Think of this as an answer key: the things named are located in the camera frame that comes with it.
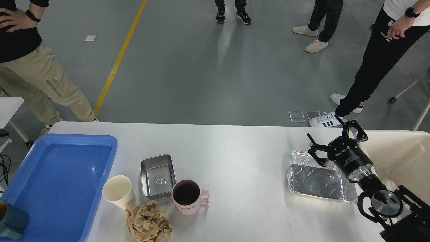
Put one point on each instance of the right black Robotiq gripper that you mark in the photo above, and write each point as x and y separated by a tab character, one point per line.
349	158

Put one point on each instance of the pink HOME mug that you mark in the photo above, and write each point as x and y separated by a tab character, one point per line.
188	196

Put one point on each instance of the square metal tin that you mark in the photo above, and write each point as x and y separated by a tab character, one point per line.
158	176

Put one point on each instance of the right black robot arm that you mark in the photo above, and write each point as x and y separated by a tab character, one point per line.
404	216

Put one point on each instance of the aluminium foil tray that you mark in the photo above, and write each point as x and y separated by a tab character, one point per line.
305	176

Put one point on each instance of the right floor plate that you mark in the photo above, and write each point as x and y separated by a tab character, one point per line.
313	114

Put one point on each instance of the floor plate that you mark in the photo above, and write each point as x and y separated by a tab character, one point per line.
313	114
297	116

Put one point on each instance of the left floor plate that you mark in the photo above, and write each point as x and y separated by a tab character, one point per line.
297	116

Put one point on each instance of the beige plastic bin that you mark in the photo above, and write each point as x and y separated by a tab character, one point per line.
402	157

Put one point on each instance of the person with white sneakers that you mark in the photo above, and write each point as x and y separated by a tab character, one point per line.
323	23

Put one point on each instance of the person in black joggers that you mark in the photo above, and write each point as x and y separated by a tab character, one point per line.
399	24

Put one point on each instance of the crumpled brown paper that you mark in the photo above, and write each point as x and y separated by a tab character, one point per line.
148	224

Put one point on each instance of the cream paper cup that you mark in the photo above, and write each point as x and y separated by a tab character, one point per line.
118	190

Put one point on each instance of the blue plastic tray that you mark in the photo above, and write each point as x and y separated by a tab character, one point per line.
59	185

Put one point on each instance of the person in khaki trousers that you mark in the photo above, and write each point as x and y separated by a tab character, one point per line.
30	70

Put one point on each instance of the white side table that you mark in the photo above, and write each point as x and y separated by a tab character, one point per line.
8	108

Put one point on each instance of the teal mug in tray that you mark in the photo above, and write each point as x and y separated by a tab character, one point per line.
13	221

